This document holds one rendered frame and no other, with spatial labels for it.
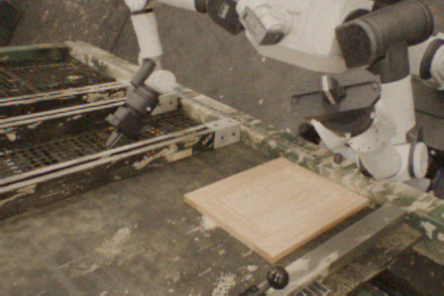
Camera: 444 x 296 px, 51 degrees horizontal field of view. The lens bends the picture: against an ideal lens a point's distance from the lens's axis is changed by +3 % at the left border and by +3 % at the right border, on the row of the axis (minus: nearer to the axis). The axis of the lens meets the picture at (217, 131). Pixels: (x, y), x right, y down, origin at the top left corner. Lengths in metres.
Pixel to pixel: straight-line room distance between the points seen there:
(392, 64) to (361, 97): 0.34
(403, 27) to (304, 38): 0.21
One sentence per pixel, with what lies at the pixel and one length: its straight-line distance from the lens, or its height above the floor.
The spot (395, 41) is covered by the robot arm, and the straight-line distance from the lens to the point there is 0.99.
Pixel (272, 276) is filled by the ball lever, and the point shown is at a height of 1.45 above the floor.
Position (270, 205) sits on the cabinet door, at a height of 1.10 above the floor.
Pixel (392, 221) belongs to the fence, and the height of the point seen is 0.96.
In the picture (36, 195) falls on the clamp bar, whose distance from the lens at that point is 1.21.
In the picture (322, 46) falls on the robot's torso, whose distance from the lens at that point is 1.04.
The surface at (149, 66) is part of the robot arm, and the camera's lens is 1.42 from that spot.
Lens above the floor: 2.15
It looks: 49 degrees down
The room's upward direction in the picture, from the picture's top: 60 degrees counter-clockwise
